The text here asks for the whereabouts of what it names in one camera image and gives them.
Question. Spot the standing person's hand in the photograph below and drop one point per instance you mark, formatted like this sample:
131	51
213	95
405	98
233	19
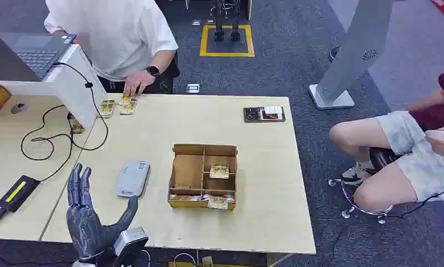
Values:
135	83

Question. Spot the grey laptop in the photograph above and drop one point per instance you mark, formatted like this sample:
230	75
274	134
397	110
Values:
37	51

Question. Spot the grey computer mouse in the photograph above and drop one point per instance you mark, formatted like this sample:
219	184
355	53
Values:
18	108

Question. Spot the seated person's hand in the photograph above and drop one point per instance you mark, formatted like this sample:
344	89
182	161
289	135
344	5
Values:
443	142

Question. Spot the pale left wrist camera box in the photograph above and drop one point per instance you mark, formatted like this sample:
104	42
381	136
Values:
130	241

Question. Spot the small brown card stack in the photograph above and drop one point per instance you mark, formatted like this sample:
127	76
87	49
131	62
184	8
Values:
76	126

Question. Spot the black wristwatch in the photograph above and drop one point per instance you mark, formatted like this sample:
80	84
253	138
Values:
153	70

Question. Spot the wooden card box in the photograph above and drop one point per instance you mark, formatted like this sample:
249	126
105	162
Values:
187	173

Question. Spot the black card tray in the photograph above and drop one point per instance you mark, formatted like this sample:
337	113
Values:
264	114

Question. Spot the white desk riser stand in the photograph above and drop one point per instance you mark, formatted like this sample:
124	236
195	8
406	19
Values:
74	88

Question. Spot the black power adapter yellow label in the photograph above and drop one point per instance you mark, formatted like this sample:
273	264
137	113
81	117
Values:
17	192

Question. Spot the silver floor socket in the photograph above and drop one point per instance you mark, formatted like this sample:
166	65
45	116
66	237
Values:
193	88

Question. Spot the black robot legs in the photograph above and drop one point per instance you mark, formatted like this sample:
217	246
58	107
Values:
226	20

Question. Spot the chrome black stool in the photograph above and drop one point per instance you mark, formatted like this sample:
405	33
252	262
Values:
378	156

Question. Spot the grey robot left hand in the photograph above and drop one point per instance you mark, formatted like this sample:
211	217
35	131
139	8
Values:
85	228

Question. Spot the standing person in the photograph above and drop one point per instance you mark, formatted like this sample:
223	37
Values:
111	33

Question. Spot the seated person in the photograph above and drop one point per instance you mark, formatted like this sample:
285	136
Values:
402	147

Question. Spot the grey card reader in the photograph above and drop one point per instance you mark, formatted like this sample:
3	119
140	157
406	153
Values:
132	178

